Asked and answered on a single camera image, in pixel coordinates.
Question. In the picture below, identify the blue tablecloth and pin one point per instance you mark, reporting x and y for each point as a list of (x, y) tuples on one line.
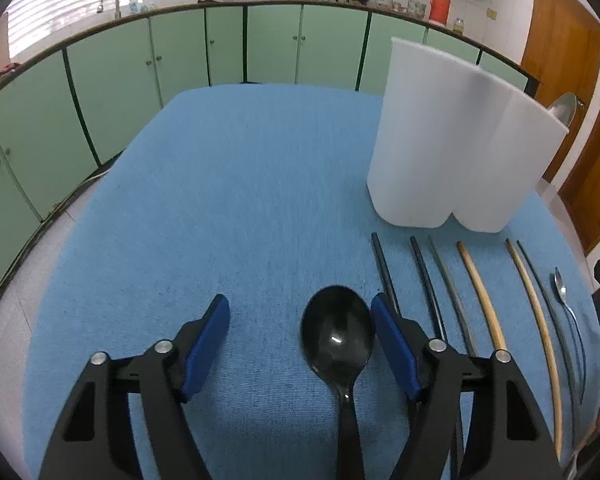
[(230, 210)]

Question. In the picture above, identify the small metal spoon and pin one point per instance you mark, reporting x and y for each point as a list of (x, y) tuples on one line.
[(560, 285)]

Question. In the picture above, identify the green base cabinets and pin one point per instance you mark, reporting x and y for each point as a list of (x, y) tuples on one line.
[(105, 85)]

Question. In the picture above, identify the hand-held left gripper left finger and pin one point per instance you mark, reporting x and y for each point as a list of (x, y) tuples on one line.
[(207, 345)]

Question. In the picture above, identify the wooden door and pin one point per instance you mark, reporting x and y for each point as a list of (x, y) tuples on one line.
[(560, 60)]

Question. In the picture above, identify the glass jar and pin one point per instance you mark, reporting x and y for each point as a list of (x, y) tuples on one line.
[(458, 25)]

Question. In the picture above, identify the wall outlet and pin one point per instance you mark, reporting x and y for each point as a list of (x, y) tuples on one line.
[(491, 13)]

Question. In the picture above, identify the black chopstick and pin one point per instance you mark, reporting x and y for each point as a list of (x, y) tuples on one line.
[(426, 285), (384, 275)]

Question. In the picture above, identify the large metal spoon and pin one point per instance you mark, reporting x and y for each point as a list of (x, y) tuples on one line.
[(564, 108)]

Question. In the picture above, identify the red thermos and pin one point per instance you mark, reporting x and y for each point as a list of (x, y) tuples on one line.
[(439, 5)]

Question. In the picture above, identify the wooden chopstick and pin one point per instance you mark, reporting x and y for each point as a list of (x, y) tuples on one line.
[(537, 320), (480, 295)]

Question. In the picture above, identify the dark grey chopstick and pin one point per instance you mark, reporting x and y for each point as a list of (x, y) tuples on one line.
[(545, 300)]

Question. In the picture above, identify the pink cloth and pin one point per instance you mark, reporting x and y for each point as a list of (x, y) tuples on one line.
[(7, 69)]

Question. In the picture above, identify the white utensil holder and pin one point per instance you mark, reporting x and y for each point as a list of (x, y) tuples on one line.
[(430, 135)]

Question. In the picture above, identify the white window blinds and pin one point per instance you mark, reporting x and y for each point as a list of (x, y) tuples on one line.
[(70, 5)]

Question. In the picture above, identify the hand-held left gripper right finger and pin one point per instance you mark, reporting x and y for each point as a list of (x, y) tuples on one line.
[(392, 340)]

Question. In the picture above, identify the black plastic spoon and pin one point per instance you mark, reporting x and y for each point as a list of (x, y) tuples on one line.
[(336, 330)]

